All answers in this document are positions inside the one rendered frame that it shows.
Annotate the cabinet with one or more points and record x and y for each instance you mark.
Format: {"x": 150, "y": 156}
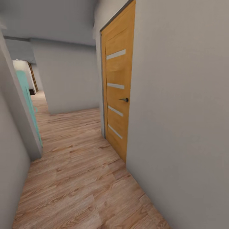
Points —
{"x": 32, "y": 92}

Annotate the door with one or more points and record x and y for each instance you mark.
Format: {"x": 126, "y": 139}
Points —
{"x": 117, "y": 40}

